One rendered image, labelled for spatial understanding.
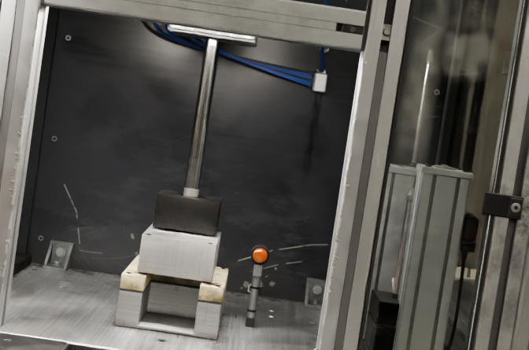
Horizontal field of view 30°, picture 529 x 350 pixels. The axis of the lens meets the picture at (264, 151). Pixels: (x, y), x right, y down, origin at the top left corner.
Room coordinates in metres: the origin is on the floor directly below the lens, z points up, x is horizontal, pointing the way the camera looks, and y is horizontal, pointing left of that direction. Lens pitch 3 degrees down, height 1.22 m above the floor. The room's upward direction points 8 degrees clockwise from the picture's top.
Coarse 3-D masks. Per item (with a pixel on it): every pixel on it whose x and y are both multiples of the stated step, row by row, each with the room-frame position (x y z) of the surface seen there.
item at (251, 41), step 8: (168, 24) 1.29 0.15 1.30; (176, 32) 1.32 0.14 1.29; (184, 32) 1.29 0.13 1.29; (192, 32) 1.29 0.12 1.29; (200, 32) 1.29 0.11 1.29; (208, 32) 1.29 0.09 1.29; (216, 32) 1.29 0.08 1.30; (224, 32) 1.29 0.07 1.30; (224, 40) 1.35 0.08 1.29; (232, 40) 1.31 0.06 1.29; (240, 40) 1.29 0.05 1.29; (248, 40) 1.29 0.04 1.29; (256, 40) 1.31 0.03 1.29; (320, 48) 1.49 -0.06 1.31; (320, 56) 1.51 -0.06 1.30; (320, 64) 1.52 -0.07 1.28
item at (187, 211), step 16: (208, 48) 1.33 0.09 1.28; (208, 64) 1.32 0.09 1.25; (208, 80) 1.32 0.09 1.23; (208, 96) 1.33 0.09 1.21; (208, 112) 1.33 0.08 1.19; (192, 144) 1.33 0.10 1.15; (192, 160) 1.32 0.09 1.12; (192, 176) 1.32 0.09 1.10; (160, 192) 1.32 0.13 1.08; (176, 192) 1.35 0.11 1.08; (192, 192) 1.32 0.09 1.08; (160, 208) 1.30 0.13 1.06; (176, 208) 1.30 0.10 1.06; (192, 208) 1.30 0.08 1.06; (208, 208) 1.30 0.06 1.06; (160, 224) 1.30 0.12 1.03; (176, 224) 1.30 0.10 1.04; (192, 224) 1.30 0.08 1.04; (208, 224) 1.30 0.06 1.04
